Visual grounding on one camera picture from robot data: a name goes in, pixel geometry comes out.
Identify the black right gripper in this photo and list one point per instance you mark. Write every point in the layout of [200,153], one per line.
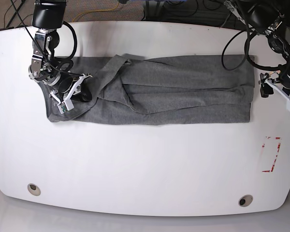
[65,86]

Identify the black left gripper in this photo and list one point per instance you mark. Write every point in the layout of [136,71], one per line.
[266,90]

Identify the grey t-shirt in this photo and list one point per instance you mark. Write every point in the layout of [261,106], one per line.
[159,91]

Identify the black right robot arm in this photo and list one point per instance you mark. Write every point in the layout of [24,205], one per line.
[45,67]

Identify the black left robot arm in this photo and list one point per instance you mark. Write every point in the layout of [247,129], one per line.
[270,18]

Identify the red tape rectangle marking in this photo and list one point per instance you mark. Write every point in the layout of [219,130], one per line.
[269,154]

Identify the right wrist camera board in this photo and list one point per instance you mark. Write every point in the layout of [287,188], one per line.
[65,106]

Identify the left table cable grommet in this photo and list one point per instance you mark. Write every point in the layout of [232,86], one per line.
[34,190]

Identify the table cable grommet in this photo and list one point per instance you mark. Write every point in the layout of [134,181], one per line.
[34,190]
[245,200]

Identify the right table cable grommet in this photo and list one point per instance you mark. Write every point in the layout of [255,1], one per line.
[245,200]

